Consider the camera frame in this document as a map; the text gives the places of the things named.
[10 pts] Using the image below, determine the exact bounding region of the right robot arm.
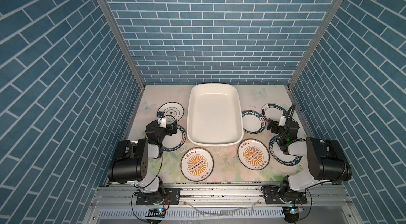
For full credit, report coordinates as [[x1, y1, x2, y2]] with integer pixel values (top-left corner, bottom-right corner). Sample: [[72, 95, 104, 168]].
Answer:
[[261, 117, 352, 205]]

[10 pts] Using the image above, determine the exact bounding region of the orange sunburst plate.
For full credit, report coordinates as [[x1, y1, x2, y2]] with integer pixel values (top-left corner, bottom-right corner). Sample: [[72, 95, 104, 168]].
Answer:
[[180, 147, 214, 182], [237, 138, 270, 171]]

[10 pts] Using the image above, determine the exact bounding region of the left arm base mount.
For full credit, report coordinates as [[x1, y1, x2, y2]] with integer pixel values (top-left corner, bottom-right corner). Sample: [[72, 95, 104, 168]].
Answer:
[[135, 188, 181, 206]]

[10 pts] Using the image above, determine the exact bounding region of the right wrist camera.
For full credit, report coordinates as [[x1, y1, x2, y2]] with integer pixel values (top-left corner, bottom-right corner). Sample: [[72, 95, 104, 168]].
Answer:
[[279, 111, 288, 127]]

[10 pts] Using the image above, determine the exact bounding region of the right orange sunburst plate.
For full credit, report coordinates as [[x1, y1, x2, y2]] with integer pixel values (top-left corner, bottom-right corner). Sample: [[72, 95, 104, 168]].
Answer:
[[237, 138, 270, 171]]

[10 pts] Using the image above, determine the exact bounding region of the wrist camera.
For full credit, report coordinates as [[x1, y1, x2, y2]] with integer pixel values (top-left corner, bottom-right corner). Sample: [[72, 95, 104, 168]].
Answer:
[[156, 111, 167, 128], [279, 111, 288, 127]]

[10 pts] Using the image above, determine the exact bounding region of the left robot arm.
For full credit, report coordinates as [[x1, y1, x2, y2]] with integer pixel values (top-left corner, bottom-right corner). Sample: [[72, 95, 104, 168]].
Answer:
[[107, 117, 177, 206]]

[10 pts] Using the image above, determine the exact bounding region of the green red ring plate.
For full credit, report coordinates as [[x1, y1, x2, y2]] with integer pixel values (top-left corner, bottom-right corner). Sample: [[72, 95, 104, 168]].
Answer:
[[261, 103, 286, 122]]

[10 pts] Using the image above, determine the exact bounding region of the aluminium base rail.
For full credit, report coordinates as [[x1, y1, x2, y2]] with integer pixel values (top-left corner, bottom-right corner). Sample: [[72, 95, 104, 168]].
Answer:
[[84, 182, 362, 224]]

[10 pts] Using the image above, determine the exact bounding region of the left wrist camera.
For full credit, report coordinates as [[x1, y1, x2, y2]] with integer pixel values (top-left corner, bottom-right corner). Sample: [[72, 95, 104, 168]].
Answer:
[[156, 111, 167, 128]]

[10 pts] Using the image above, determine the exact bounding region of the green lettered rim plate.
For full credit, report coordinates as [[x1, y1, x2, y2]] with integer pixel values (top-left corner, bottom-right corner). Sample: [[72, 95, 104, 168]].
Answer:
[[242, 110, 266, 134], [269, 136, 302, 166], [162, 125, 187, 152]]

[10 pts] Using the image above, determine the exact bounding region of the white plastic bin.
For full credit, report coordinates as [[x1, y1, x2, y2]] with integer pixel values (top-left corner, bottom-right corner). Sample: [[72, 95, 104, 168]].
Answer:
[[187, 83, 244, 147]]

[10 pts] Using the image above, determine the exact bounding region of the left orange sunburst plate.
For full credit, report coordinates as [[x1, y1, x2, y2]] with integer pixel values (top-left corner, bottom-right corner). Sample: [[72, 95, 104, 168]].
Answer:
[[180, 147, 214, 182]]

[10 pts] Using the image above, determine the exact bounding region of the white plate thin dark rim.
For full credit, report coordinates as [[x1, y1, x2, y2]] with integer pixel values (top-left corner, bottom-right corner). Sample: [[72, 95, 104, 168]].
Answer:
[[157, 102, 185, 122]]

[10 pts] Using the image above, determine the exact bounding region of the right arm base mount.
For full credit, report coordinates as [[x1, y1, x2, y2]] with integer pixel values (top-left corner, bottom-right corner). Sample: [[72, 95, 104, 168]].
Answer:
[[260, 186, 308, 205]]

